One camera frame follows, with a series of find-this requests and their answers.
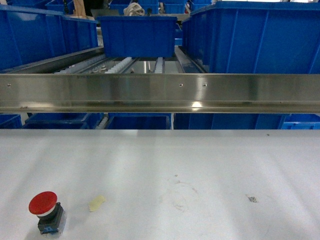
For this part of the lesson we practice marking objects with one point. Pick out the white roller track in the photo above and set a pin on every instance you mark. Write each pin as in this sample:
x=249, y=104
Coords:
x=119, y=67

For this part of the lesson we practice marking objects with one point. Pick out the large blue bin right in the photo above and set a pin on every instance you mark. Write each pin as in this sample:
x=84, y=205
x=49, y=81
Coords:
x=246, y=37

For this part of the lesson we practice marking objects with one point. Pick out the stainless steel shelf rail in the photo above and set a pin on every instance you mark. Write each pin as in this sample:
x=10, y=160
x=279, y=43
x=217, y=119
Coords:
x=163, y=93

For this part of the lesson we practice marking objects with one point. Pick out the large blue bin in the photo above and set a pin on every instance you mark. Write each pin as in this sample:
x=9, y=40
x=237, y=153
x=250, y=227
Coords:
x=246, y=37
x=29, y=35

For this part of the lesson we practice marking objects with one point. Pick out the large blue bin left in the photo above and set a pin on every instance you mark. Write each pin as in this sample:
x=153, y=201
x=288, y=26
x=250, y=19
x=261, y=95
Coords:
x=29, y=35

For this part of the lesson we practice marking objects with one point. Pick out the yellow tape scrap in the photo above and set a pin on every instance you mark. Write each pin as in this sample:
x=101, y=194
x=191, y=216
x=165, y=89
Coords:
x=95, y=204

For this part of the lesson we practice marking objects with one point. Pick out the blue bin centre shelf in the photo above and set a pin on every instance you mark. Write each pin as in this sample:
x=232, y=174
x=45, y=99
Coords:
x=138, y=36

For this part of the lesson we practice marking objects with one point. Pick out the small QR code sticker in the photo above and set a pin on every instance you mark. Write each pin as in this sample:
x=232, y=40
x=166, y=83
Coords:
x=253, y=199

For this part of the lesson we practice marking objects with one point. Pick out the red mushroom push button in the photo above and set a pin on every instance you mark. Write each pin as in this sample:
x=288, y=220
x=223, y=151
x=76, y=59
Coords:
x=50, y=213

